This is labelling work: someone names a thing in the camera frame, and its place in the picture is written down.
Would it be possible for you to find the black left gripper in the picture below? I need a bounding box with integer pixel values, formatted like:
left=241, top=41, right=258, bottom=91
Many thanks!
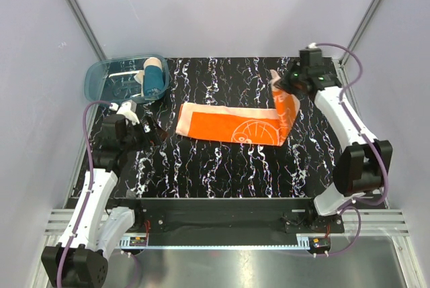
left=121, top=114, right=168, bottom=152

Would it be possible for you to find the left rear aluminium post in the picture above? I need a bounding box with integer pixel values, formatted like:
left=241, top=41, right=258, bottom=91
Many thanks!
left=65, top=0, right=107, bottom=61

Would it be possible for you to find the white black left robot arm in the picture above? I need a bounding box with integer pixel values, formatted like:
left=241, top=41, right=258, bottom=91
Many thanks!
left=41, top=113, right=167, bottom=287

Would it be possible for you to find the teal beige cartoon towel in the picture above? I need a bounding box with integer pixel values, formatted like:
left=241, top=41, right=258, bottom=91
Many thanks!
left=134, top=57, right=165, bottom=97

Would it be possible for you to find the aluminium front frame rail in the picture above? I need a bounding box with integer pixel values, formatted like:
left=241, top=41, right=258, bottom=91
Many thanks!
left=44, top=209, right=409, bottom=236

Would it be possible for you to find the right rear aluminium post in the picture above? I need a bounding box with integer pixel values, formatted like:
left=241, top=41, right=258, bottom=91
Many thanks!
left=347, top=0, right=384, bottom=52

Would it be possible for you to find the orange cartoon towel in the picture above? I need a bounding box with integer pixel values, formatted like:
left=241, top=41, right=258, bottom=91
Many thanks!
left=175, top=70, right=300, bottom=146

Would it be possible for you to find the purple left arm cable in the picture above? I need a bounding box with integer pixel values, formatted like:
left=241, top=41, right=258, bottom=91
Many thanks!
left=55, top=99, right=142, bottom=288

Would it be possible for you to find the teal transparent plastic basin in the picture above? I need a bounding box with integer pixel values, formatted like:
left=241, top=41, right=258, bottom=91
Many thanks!
left=84, top=55, right=170, bottom=103

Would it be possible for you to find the right controller board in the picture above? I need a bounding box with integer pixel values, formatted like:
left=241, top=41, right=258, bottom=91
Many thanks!
left=310, top=237, right=331, bottom=254

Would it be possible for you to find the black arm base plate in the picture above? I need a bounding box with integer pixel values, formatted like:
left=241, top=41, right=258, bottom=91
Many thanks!
left=107, top=199, right=345, bottom=235

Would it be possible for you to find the right slotted cable duct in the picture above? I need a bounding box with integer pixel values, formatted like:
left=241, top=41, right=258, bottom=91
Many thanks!
left=296, top=234, right=310, bottom=250

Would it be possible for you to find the aluminium post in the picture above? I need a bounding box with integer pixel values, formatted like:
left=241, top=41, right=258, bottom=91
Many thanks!
left=65, top=0, right=107, bottom=61
left=347, top=0, right=384, bottom=52

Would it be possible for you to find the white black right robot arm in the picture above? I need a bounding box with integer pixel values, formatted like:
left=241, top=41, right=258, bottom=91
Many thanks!
left=271, top=68, right=393, bottom=232

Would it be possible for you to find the left slotted cable duct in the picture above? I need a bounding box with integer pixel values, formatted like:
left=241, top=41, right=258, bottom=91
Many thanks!
left=118, top=236, right=147, bottom=249

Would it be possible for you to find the controller board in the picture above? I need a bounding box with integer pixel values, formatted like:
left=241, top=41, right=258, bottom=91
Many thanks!
left=310, top=237, right=331, bottom=254
left=129, top=236, right=148, bottom=246

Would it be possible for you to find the slotted cable duct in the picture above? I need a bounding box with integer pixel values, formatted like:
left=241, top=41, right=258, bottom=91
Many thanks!
left=118, top=236, right=147, bottom=249
left=296, top=234, right=310, bottom=250

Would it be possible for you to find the left controller board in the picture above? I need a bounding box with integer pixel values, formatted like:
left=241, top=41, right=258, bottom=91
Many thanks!
left=129, top=236, right=148, bottom=246

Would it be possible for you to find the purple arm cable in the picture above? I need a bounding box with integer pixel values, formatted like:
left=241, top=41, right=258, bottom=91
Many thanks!
left=55, top=99, right=142, bottom=288
left=275, top=42, right=390, bottom=257

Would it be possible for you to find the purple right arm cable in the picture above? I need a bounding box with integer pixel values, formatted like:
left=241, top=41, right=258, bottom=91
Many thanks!
left=275, top=42, right=390, bottom=257

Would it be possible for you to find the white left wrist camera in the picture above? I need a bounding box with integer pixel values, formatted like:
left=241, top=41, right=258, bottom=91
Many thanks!
left=109, top=100, right=140, bottom=126

